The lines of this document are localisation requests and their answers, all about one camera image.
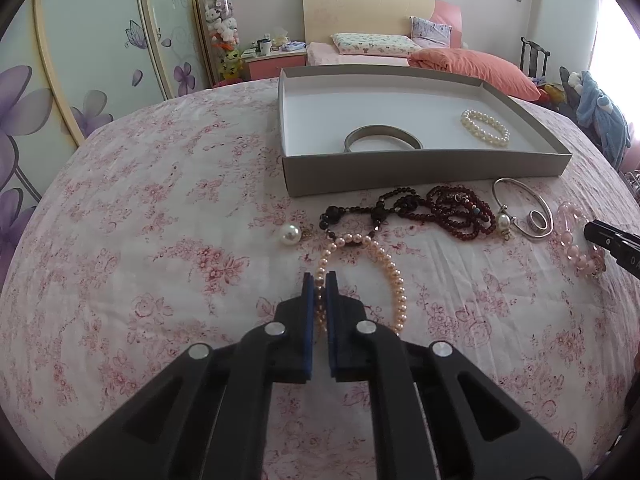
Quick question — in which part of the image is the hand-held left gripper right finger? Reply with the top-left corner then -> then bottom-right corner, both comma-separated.
325,271 -> 583,480

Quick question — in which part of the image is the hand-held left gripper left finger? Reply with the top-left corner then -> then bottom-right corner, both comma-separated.
55,271 -> 317,480

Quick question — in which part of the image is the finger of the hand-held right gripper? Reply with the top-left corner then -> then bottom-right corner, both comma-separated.
583,219 -> 640,277

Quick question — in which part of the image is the pink crystal bead bracelet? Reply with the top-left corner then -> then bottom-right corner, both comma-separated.
556,201 -> 608,278

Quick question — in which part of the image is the pink pearl bracelet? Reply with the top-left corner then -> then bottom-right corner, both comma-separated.
314,236 -> 408,338

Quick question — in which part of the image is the thin silver bangle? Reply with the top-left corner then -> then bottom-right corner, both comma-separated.
491,176 -> 555,242

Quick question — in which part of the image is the large white pearl earring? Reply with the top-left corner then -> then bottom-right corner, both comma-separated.
279,223 -> 313,247

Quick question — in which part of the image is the black bead bracelet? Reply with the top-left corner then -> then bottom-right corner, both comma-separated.
319,187 -> 426,245

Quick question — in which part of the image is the dark red bead bracelet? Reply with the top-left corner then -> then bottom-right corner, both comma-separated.
425,185 -> 498,242

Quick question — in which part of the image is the grey cardboard box tray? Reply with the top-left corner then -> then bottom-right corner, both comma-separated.
277,66 -> 573,197

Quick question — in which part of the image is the floral bed sheet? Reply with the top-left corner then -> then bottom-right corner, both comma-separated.
0,77 -> 640,480

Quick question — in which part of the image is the wide silver bangle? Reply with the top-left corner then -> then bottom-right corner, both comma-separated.
344,125 -> 424,153

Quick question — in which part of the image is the dark wooden chair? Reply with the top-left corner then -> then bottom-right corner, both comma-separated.
519,36 -> 551,78

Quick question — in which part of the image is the salmon quilt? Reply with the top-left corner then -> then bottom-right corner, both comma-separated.
407,48 -> 542,102

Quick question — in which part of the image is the pink nightstand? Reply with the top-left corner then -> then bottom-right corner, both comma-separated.
242,50 -> 307,82

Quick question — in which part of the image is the pink mattress sheet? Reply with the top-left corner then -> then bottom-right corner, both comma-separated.
306,42 -> 416,67

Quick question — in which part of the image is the floral print pillow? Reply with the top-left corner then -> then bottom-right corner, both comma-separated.
331,32 -> 422,57

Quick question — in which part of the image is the purple print pillow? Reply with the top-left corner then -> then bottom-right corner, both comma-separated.
410,16 -> 453,50

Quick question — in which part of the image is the clear tube of plush toys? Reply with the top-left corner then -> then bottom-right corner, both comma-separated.
201,0 -> 246,83

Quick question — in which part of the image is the cream and pink headboard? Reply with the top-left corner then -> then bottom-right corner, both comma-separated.
301,0 -> 463,46

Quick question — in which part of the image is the wardrobe with flower doors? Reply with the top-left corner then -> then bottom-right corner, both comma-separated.
0,0 -> 213,281

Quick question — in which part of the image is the white pearl bracelet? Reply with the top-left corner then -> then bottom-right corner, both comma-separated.
460,109 -> 511,148

